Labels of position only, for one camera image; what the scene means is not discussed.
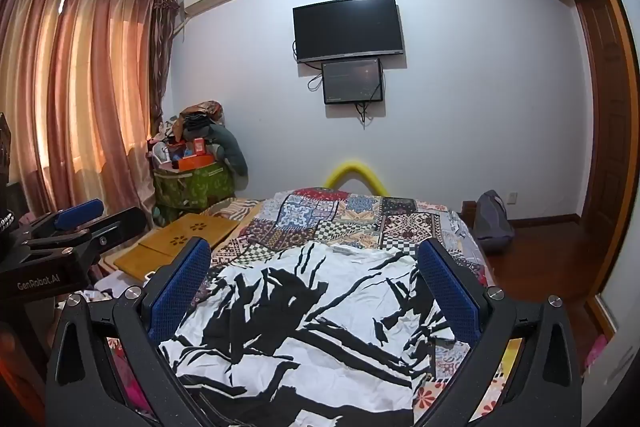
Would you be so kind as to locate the grey-green jacket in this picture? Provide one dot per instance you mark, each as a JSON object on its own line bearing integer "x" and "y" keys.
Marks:
{"x": 230, "y": 147}

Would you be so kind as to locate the grey bag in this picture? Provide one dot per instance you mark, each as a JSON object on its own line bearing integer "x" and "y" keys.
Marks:
{"x": 492, "y": 222}

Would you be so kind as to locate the wooden door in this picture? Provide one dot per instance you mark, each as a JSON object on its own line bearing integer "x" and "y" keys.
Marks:
{"x": 607, "y": 132}

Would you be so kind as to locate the black wall television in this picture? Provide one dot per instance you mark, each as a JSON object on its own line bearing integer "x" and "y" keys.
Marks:
{"x": 347, "y": 27}

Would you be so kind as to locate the black and white shirt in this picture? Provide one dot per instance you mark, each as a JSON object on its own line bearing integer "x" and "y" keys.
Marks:
{"x": 320, "y": 307}

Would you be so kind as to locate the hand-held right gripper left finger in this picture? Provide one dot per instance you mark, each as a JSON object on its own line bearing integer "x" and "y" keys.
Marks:
{"x": 182, "y": 277}

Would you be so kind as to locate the green storage bag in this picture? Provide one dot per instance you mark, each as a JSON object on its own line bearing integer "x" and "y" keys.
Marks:
{"x": 195, "y": 187}

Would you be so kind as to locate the wooden headboard with cutouts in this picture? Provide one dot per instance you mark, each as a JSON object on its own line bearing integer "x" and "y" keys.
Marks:
{"x": 190, "y": 229}

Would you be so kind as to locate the patchwork bedspread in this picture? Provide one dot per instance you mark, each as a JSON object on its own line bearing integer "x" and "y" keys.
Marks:
{"x": 320, "y": 222}

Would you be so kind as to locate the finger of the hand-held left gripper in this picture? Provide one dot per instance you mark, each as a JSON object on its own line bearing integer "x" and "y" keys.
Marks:
{"x": 120, "y": 227}
{"x": 80, "y": 213}

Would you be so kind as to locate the white cloth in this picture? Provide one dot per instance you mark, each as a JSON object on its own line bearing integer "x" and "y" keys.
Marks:
{"x": 112, "y": 284}

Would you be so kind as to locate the orange box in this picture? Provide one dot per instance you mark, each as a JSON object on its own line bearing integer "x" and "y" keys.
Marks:
{"x": 195, "y": 163}

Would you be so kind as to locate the white wall socket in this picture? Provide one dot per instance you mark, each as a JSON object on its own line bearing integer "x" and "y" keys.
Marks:
{"x": 511, "y": 198}

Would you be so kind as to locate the pink curtain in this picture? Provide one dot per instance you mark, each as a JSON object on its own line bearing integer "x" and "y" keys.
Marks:
{"x": 85, "y": 97}

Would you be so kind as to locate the small black monitor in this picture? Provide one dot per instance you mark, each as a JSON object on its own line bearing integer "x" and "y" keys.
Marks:
{"x": 352, "y": 81}

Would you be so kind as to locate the pile of clothes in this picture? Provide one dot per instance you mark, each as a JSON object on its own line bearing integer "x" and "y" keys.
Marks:
{"x": 200, "y": 117}

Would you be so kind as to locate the brown patterned curtain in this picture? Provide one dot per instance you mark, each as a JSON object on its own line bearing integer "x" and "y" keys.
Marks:
{"x": 162, "y": 57}

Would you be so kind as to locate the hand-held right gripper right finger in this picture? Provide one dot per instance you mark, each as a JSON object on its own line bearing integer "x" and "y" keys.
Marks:
{"x": 447, "y": 287}

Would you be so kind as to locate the small red box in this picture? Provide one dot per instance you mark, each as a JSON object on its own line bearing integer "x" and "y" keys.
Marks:
{"x": 199, "y": 146}

